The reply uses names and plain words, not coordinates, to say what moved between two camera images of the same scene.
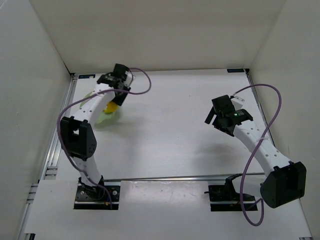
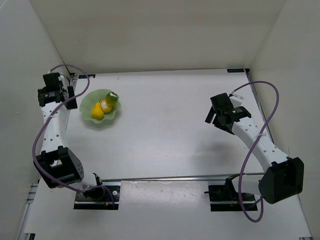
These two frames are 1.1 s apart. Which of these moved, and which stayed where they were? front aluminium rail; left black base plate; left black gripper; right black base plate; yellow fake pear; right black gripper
Moved: yellow fake pear; left black gripper
Stayed: left black base plate; front aluminium rail; right black base plate; right black gripper
